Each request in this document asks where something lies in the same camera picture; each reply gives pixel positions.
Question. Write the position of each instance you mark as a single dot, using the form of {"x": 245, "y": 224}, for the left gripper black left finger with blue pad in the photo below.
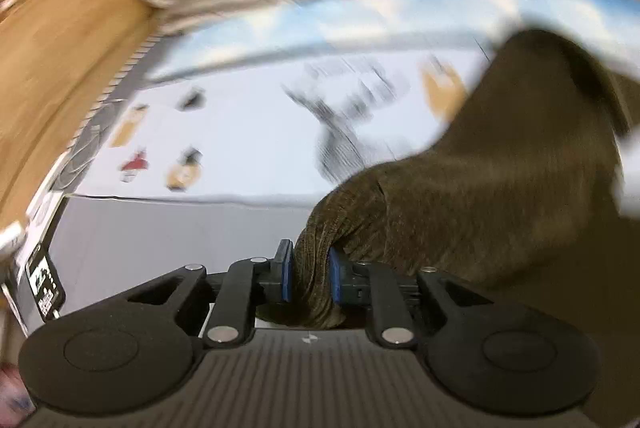
{"x": 219, "y": 308}

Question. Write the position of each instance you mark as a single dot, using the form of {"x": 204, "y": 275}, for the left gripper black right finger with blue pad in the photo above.
{"x": 433, "y": 307}

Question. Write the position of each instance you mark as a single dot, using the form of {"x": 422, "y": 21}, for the dark olive corduroy pants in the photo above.
{"x": 517, "y": 196}

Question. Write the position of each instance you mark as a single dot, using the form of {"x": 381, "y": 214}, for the grey printed bed sheet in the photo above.
{"x": 220, "y": 166}

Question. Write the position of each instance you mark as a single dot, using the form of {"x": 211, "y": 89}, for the blue white patterned sheet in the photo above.
{"x": 609, "y": 27}

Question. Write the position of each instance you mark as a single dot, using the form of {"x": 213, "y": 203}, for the wooden bed frame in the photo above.
{"x": 56, "y": 58}

